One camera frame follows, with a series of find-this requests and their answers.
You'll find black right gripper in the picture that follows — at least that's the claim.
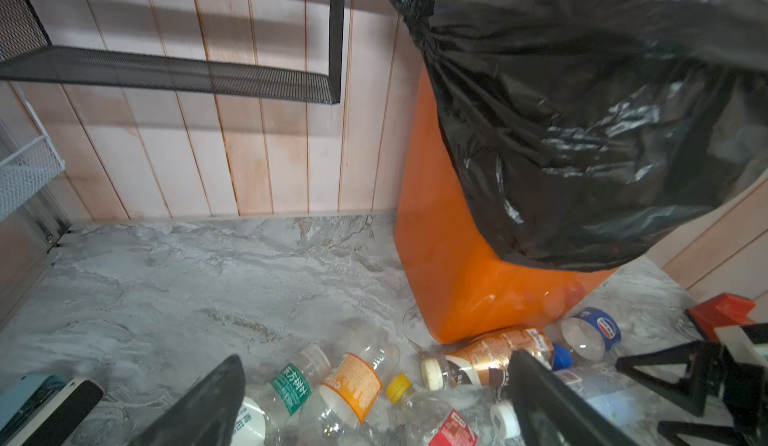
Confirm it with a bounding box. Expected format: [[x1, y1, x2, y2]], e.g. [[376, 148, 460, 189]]
[[615, 323, 767, 446]]

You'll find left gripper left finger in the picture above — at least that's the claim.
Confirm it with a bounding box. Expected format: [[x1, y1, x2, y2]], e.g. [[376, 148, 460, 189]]
[[128, 354, 245, 446]]

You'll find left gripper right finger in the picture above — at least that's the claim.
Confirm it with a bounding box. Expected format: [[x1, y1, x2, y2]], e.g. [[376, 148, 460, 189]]
[[507, 350, 635, 445]]

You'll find orange trash bin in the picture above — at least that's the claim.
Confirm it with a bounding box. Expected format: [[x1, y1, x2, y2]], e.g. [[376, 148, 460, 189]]
[[395, 74, 612, 344]]

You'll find small brown tea bottle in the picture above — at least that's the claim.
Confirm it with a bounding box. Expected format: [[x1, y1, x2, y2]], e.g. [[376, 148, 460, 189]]
[[421, 326, 555, 391]]

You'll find green label clear bottle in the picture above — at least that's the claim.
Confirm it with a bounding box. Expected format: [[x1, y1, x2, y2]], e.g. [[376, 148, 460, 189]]
[[244, 344, 331, 430]]

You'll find pepsi clear bottle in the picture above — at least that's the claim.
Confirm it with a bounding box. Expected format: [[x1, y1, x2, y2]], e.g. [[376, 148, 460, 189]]
[[544, 306, 634, 371]]

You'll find red tape dispenser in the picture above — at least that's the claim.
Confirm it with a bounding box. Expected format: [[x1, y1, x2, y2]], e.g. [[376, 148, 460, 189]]
[[685, 293, 755, 341]]

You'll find red white small bottle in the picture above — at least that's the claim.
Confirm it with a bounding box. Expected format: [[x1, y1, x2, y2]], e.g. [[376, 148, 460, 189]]
[[385, 373, 479, 446]]

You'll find orange cap clear bottle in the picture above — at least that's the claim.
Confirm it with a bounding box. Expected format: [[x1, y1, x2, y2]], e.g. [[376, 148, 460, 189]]
[[297, 326, 400, 445]]

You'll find white stapler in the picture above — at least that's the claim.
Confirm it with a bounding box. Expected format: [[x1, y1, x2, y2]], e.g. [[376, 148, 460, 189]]
[[1, 374, 105, 446]]

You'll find black trash bag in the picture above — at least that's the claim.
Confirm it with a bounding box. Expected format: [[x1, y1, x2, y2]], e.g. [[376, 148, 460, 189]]
[[390, 0, 767, 272]]

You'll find white wire mesh shelf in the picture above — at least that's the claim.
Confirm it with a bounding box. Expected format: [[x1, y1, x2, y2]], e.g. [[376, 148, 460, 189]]
[[0, 79, 67, 225]]

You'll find black wire mesh basket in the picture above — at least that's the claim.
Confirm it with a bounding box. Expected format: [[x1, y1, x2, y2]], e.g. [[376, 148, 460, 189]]
[[0, 0, 348, 106]]

